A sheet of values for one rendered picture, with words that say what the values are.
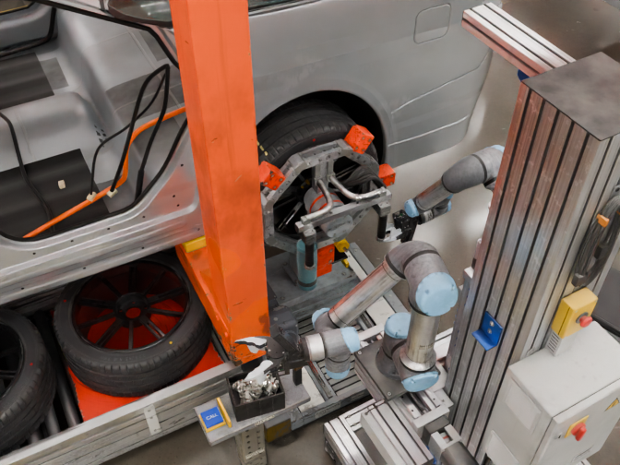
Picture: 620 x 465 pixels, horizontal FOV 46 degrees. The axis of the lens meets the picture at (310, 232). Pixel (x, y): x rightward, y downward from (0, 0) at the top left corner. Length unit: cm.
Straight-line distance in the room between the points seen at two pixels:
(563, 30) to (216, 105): 444
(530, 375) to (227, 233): 102
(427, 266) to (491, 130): 300
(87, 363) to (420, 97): 179
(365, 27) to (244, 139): 89
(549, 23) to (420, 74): 318
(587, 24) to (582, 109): 464
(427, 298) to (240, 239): 71
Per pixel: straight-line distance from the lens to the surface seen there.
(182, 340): 307
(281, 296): 353
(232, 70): 199
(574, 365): 222
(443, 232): 419
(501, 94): 531
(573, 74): 180
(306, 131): 290
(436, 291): 200
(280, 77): 276
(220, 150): 213
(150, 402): 307
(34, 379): 312
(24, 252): 291
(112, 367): 307
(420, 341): 221
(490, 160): 274
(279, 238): 309
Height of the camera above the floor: 297
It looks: 46 degrees down
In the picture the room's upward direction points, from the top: straight up
